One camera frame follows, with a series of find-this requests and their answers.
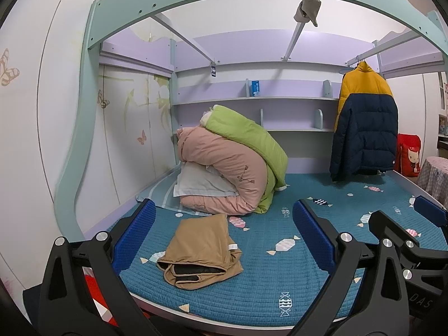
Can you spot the pink folded quilt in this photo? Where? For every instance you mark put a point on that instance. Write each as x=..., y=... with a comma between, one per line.
x=244, y=168

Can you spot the white pillow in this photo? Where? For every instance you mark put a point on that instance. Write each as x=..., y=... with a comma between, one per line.
x=205, y=181

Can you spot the navy and yellow puffer jacket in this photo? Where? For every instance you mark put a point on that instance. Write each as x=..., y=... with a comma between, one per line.
x=366, y=126

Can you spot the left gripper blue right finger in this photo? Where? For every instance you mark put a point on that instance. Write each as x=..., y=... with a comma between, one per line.
x=364, y=293

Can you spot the teal quilted bed mat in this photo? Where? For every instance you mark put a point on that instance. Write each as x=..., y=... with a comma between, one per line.
x=280, y=278

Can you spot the lilac wall shelf unit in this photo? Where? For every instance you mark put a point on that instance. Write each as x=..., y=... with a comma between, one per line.
x=299, y=86

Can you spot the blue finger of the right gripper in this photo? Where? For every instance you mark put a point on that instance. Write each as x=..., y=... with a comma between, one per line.
x=432, y=212

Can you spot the green folded quilt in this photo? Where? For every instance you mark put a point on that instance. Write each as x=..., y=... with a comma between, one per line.
x=236, y=127

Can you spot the round table with checked cloth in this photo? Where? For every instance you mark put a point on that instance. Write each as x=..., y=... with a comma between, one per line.
x=433, y=178

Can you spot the blue box on shelf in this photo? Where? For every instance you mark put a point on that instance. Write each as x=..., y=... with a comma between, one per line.
x=255, y=88

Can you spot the red cartoon cushion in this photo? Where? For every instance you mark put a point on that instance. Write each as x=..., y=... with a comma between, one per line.
x=408, y=161

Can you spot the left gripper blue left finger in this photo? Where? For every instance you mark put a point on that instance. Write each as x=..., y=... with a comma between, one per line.
x=66, y=305

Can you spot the grey cloth on bed rail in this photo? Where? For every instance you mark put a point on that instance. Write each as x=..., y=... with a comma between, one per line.
x=307, y=11

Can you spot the tan padded jacket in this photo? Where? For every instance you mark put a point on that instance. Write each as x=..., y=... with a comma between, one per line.
x=201, y=253

